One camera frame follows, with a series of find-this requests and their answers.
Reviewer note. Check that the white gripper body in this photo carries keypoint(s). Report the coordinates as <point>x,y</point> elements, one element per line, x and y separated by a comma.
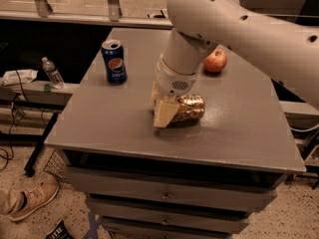
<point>172,80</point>

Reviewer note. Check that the clear plastic water bottle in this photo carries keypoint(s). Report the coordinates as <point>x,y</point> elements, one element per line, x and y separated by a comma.
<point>52,73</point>

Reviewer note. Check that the red apple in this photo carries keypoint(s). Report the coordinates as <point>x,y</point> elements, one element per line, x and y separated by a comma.
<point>215,62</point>

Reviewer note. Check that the beige trouser leg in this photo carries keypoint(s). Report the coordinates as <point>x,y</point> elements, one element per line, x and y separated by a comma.
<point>11,201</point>

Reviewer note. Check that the white crumpled cloth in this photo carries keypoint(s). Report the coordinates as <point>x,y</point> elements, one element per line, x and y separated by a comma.
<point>17,77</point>

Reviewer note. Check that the side bench shelf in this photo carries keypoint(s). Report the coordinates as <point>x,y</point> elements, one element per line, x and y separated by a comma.
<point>38,95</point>

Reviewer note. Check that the wire mesh basket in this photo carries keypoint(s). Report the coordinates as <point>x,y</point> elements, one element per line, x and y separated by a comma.
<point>55,166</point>

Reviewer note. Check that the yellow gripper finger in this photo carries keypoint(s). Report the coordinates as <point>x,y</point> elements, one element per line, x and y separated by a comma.
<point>156,95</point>
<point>164,113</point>

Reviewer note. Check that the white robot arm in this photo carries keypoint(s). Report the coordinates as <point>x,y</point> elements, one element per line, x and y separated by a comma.
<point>286,52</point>

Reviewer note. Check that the grey drawer cabinet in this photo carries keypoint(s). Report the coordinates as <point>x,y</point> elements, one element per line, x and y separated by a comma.
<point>193,180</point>

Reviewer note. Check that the orange soda can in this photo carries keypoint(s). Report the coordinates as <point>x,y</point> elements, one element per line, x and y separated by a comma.
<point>191,107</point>

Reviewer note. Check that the tan sneaker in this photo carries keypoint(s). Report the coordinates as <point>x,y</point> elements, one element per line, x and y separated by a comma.
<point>31,199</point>

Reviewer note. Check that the metal window railing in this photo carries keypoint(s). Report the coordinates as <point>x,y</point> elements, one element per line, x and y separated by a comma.
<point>128,13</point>

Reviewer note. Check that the blue Pepsi can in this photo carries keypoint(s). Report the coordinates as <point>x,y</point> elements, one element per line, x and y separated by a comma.
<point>113,55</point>

